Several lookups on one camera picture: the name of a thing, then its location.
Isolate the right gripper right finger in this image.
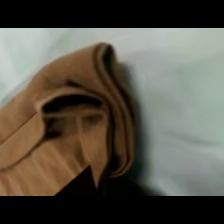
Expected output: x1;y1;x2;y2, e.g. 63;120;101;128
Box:
100;175;149;197

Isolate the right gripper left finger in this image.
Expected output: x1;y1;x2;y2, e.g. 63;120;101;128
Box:
54;165;101;197

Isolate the brown T-shirt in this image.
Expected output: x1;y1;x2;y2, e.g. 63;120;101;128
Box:
0;42;137;197

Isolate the pale blue garment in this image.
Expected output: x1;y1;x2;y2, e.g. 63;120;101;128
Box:
0;28;224;197

